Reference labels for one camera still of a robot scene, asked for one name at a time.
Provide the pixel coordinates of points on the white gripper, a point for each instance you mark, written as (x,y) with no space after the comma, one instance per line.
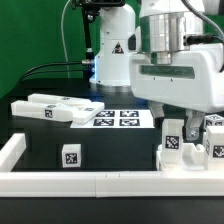
(193,81)

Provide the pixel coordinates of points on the white chair seat block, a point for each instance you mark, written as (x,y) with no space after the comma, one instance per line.
(190,158)

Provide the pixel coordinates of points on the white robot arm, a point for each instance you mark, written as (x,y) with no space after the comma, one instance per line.
(166,27)

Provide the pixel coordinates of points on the white rear chair bar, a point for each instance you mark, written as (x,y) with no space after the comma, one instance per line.
(53,99)

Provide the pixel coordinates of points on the white long chair bar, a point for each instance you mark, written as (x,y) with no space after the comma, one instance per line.
(55,112)

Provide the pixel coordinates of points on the white tagged cube right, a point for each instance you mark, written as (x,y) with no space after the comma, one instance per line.
(213,120)

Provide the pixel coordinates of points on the white marker sheet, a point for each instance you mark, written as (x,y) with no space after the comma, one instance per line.
(119,119)

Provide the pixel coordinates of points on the white tagged cube nut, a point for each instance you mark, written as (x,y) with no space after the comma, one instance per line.
(71,155)

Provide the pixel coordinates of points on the white U-shaped boundary frame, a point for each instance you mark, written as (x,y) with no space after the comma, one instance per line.
(100,184)

